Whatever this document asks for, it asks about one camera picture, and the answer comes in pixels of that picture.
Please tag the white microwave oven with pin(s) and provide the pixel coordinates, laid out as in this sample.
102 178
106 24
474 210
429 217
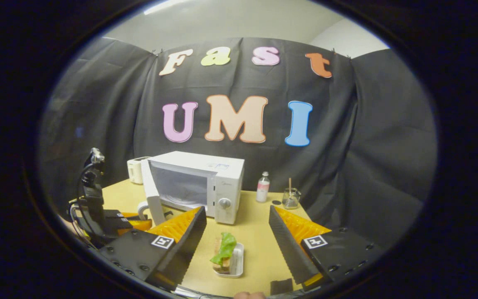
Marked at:
230 178

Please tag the sandwich with green lettuce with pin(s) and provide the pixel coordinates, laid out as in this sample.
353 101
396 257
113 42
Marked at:
226 249

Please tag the white toaster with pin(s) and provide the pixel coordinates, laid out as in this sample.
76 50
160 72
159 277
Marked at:
134 170

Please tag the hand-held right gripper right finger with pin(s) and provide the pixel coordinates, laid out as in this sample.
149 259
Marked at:
288 249

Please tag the small white plastic tray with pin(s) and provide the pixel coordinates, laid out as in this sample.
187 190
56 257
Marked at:
239 261

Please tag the small clear bottle pink label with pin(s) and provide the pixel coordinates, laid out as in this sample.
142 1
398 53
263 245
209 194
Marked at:
262 189

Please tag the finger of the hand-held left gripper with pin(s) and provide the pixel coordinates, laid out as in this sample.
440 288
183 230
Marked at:
123 224
116 214

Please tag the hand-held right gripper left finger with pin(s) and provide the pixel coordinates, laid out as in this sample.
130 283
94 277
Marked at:
189 249

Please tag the glass beaker with stick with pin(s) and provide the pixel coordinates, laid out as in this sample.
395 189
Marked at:
291 200

